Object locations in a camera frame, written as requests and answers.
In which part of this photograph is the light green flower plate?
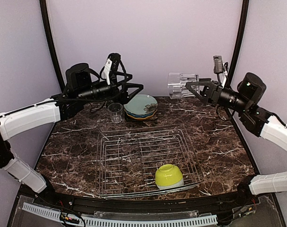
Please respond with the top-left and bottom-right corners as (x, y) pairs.
(124, 94), (158, 115)

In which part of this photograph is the clear glass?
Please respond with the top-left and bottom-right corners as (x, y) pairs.
(107, 103), (123, 123)
(167, 72), (199, 99)

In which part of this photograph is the blue dotted plate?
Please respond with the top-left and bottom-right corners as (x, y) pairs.
(125, 111), (157, 118)

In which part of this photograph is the yellow dotted plate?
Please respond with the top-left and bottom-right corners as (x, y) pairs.
(127, 115), (154, 121)

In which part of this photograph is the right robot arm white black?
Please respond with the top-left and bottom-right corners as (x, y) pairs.
(185, 72), (287, 195)

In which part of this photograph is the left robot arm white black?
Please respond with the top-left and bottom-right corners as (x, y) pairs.
(0, 60), (144, 194)

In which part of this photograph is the lime green bowl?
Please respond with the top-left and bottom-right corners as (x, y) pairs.
(155, 164), (184, 190)

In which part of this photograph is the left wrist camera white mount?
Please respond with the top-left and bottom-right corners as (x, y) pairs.
(99, 53), (127, 85)

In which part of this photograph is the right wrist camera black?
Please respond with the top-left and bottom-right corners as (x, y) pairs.
(213, 55), (228, 87)

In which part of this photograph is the wire dish rack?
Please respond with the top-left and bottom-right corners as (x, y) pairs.
(95, 124), (204, 199)

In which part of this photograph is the right black frame post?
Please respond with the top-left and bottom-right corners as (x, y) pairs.
(228, 0), (249, 84)

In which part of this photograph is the black frame post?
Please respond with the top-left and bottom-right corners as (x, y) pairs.
(228, 0), (249, 84)
(39, 0), (65, 91)

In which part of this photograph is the left black frame post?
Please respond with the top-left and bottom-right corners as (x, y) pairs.
(39, 0), (65, 91)

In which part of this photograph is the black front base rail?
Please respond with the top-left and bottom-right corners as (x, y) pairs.
(9, 185), (285, 227)

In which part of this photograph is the white slotted cable duct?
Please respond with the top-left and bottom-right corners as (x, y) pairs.
(22, 202), (218, 227)

